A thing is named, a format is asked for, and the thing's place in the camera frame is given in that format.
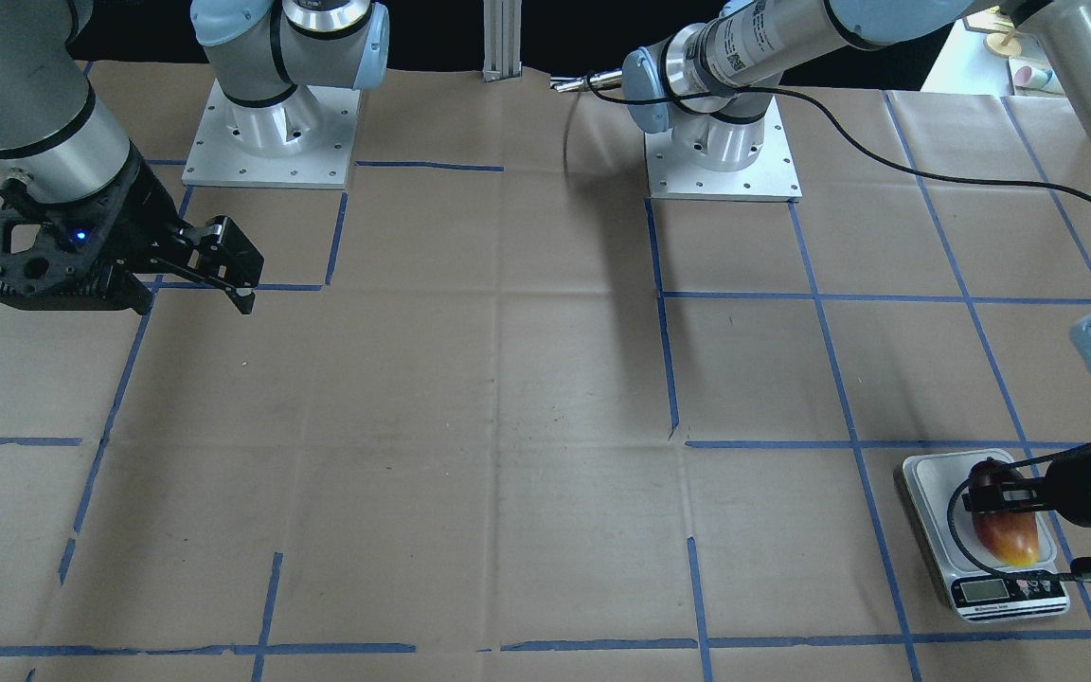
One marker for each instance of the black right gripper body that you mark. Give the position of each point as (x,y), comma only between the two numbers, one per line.
(149,210)

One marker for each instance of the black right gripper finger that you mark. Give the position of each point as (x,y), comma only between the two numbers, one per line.
(236,261)

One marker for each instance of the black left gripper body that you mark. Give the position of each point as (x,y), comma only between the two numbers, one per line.
(1075,490)

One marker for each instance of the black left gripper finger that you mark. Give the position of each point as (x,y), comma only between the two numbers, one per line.
(993,496)

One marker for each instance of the red yellow mango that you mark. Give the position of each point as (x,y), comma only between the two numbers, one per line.
(1011,537)

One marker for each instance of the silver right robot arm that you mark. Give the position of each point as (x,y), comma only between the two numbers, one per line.
(64,139)

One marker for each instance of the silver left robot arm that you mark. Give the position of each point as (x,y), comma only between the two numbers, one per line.
(721,69)

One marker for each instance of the silver digital kitchen scale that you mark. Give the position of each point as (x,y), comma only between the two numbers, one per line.
(979,588)

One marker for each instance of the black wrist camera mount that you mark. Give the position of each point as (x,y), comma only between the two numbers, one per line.
(70,257)

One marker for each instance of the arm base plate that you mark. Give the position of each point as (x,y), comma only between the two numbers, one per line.
(305,142)
(704,158)

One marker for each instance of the aluminium frame post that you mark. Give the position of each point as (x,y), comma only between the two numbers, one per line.
(501,30)

